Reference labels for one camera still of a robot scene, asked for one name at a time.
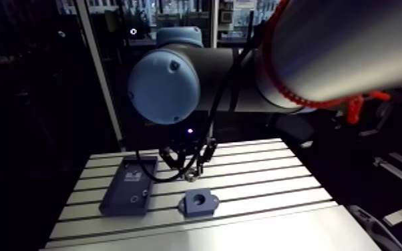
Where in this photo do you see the pale metal post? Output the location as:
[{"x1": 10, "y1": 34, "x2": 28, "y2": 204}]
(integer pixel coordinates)
[{"x1": 73, "y1": 0, "x2": 126, "y2": 152}]

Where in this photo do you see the black cable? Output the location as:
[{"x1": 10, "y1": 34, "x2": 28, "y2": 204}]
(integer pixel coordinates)
[{"x1": 135, "y1": 10, "x2": 269, "y2": 184}]

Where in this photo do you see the dark blue-grey housing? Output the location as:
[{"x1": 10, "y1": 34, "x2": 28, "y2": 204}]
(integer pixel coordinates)
[{"x1": 178, "y1": 188, "x2": 220, "y2": 218}]

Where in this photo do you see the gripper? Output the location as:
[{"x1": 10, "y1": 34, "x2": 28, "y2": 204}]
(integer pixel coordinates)
[{"x1": 158, "y1": 121, "x2": 218, "y2": 181}]

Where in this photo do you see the dark blue-grey tray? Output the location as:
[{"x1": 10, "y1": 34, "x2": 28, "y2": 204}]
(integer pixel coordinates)
[{"x1": 97, "y1": 154, "x2": 159, "y2": 218}]

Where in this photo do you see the red cable wrap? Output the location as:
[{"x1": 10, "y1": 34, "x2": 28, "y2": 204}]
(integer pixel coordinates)
[{"x1": 261, "y1": 0, "x2": 392, "y2": 126}]

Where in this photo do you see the pale holed strip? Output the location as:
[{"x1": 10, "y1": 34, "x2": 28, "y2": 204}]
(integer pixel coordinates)
[{"x1": 347, "y1": 204, "x2": 402, "y2": 251}]

